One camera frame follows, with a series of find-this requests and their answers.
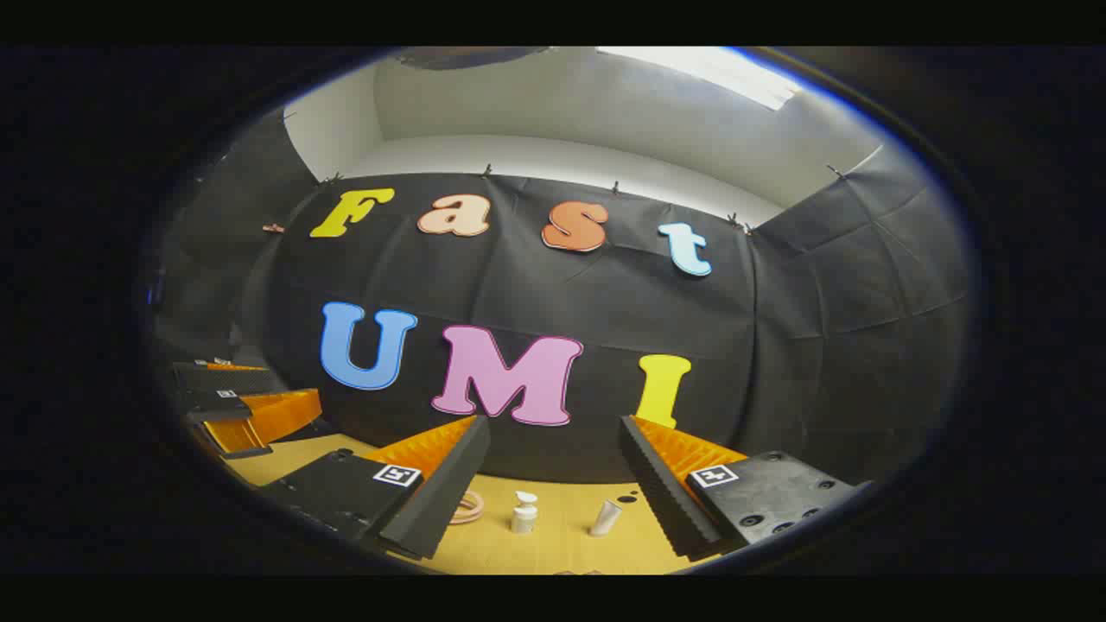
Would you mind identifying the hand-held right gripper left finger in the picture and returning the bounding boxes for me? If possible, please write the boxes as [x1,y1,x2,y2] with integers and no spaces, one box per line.
[257,415,492,562]

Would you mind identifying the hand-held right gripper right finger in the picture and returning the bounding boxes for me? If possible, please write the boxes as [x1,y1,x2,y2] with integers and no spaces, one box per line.
[618,415,872,562]

